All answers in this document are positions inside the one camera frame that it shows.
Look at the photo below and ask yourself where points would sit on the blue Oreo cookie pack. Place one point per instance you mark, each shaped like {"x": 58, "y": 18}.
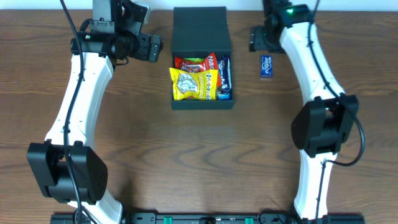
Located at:
{"x": 223, "y": 96}

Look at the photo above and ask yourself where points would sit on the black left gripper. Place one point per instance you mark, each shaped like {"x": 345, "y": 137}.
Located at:
{"x": 154, "y": 47}

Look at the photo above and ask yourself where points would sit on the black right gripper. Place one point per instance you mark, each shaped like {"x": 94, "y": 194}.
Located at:
{"x": 253, "y": 41}

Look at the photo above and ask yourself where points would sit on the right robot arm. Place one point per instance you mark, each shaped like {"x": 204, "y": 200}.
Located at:
{"x": 327, "y": 115}

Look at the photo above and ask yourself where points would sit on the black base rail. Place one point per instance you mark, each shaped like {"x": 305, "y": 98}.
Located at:
{"x": 265, "y": 217}

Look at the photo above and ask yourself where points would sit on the yellow Hacks candy bag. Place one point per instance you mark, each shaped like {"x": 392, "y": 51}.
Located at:
{"x": 197, "y": 86}

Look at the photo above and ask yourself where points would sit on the blue Eclipse mints box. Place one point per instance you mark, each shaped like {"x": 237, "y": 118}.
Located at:
{"x": 266, "y": 66}

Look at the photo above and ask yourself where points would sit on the red Hacks candy bag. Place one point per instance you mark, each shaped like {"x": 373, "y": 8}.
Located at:
{"x": 209, "y": 63}

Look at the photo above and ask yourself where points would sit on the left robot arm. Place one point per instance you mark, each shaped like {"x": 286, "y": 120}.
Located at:
{"x": 65, "y": 165}

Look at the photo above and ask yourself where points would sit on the Haribo worms candy bag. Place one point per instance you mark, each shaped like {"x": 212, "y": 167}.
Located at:
{"x": 195, "y": 60}

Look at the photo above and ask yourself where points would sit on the black box with lid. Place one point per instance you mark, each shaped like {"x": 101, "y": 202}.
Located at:
{"x": 200, "y": 31}

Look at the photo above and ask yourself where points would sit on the blue Dairy Milk chocolate bar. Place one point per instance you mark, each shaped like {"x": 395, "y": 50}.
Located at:
{"x": 224, "y": 84}

